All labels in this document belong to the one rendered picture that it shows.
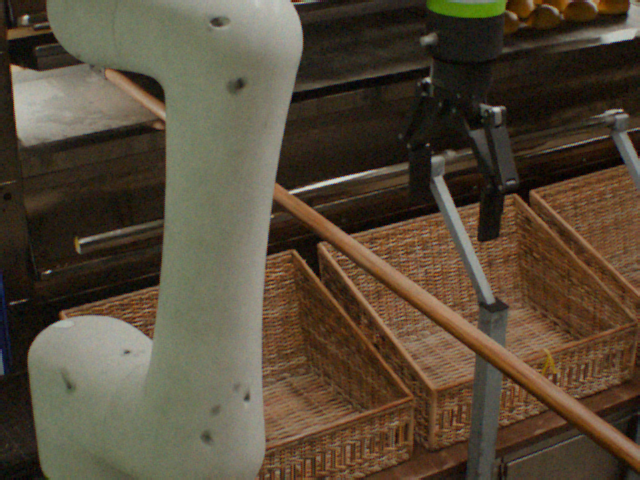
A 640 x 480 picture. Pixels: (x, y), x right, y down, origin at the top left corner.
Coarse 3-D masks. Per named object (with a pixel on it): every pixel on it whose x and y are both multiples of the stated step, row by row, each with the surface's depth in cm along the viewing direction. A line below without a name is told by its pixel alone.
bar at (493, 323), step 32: (544, 128) 263; (576, 128) 266; (608, 128) 273; (448, 160) 251; (320, 192) 238; (448, 192) 250; (128, 224) 223; (160, 224) 224; (448, 224) 249; (480, 288) 244; (480, 320) 245; (480, 384) 249; (480, 416) 252; (480, 448) 255
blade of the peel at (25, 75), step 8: (80, 64) 291; (88, 64) 292; (16, 72) 284; (24, 72) 285; (32, 72) 286; (40, 72) 287; (48, 72) 288; (56, 72) 289; (64, 72) 290; (72, 72) 291; (16, 80) 284; (24, 80) 285; (32, 80) 286
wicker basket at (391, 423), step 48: (144, 288) 269; (288, 288) 286; (288, 336) 288; (336, 336) 276; (288, 384) 285; (336, 384) 281; (384, 384) 263; (288, 432) 269; (336, 432) 247; (384, 432) 254
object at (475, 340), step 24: (120, 72) 282; (144, 96) 269; (288, 192) 227; (312, 216) 219; (336, 240) 212; (360, 264) 207; (384, 264) 203; (408, 288) 197; (432, 312) 192; (456, 336) 187; (480, 336) 184; (504, 360) 179; (528, 384) 175; (552, 384) 173; (552, 408) 171; (576, 408) 168; (600, 432) 164; (624, 456) 160
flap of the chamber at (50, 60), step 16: (384, 0) 257; (400, 0) 259; (416, 0) 261; (304, 16) 249; (320, 16) 251; (336, 16) 253; (352, 16) 254; (32, 48) 241; (16, 64) 237; (32, 64) 228; (48, 64) 226; (64, 64) 227
